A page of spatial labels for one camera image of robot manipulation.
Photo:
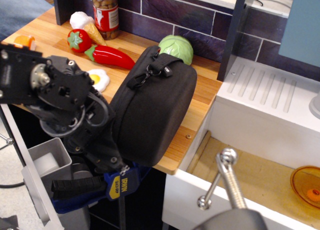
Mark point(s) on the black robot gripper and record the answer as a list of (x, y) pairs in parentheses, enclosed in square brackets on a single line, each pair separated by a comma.
[(94, 138)]

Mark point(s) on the black zipper case bag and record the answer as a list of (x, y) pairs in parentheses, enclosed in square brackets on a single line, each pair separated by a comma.
[(151, 104)]

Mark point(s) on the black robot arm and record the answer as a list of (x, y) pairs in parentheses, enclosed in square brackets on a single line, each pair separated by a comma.
[(63, 98)]

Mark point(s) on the blue yellow Irwin clamp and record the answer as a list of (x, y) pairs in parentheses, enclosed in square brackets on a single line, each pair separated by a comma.
[(70, 195)]

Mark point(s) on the grey plastic bin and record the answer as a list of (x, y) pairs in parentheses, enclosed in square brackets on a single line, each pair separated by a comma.
[(50, 161)]

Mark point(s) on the toy fried egg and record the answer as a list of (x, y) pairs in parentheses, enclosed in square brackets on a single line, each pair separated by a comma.
[(100, 79)]

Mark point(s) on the red toy chili pepper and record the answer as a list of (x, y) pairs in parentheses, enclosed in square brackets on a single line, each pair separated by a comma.
[(103, 54)]

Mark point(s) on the chrome toy faucet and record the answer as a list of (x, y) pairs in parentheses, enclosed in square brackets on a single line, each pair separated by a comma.
[(239, 217)]

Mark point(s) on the red toy strawberry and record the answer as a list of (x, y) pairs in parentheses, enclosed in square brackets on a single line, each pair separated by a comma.
[(78, 40)]

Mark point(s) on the green toy cabbage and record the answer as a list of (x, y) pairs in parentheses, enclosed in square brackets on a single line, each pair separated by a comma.
[(178, 47)]

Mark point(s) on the toy ice cream cone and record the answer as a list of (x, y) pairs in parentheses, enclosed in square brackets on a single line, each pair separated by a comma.
[(80, 20)]

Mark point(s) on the toy salmon sushi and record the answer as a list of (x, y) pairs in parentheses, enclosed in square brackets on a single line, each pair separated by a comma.
[(25, 41)]

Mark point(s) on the peanut jar red label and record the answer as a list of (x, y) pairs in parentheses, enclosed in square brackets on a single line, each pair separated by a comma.
[(106, 16)]

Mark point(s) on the white toy sink unit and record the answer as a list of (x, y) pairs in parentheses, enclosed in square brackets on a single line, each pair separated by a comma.
[(263, 113)]

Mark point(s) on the orange transparent bowl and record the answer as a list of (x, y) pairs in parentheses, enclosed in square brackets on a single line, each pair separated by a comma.
[(305, 183)]

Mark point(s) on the grey round object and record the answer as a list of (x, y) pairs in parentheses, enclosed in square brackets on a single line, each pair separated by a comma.
[(314, 106)]

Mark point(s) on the light blue cabinet panel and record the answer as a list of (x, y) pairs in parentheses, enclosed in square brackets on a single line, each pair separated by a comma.
[(301, 38)]

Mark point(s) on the dark grey shelf post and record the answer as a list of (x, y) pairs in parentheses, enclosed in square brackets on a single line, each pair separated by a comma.
[(234, 36)]

